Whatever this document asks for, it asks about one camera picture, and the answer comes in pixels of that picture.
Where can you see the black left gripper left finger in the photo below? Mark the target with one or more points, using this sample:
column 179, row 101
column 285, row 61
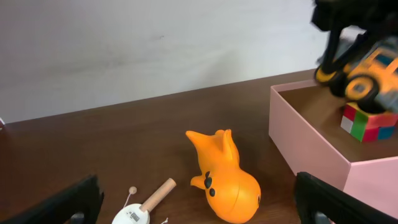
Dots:
column 83, row 197

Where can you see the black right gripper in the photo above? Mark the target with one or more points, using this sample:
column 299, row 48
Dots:
column 371, row 16

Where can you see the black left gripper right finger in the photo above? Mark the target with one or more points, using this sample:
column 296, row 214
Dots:
column 319, row 202

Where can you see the yellow grey toy truck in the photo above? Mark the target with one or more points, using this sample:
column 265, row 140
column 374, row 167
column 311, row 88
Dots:
column 370, row 79

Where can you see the multicoloured puzzle cube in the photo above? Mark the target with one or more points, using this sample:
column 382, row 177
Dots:
column 367, row 127

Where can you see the pink cardboard box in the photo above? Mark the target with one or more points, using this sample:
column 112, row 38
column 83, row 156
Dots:
column 304, row 124

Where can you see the orange rubber animal toy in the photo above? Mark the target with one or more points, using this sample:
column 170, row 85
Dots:
column 233, row 194

